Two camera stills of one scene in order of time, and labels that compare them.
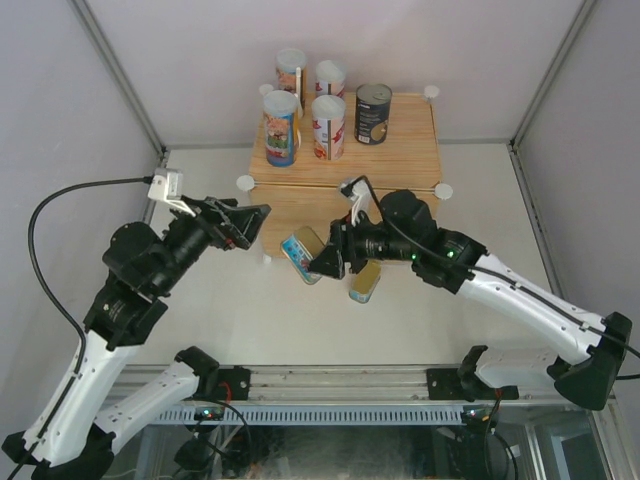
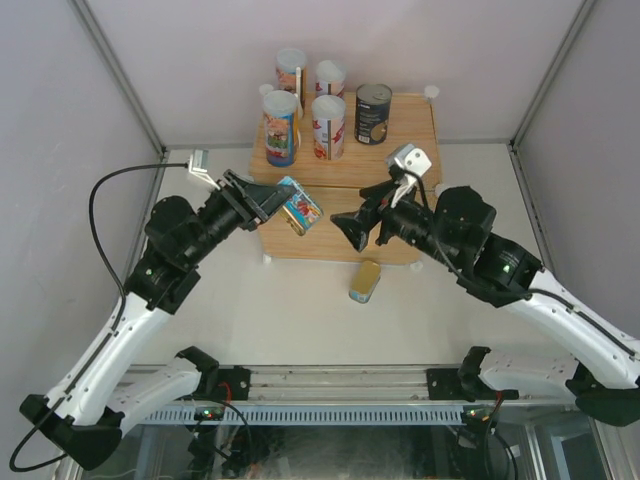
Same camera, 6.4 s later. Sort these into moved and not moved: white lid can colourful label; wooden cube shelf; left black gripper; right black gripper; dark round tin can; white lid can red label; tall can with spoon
Moved: right black gripper; left black gripper
Not moved: white lid can red label; tall can with spoon; wooden cube shelf; white lid can colourful label; dark round tin can
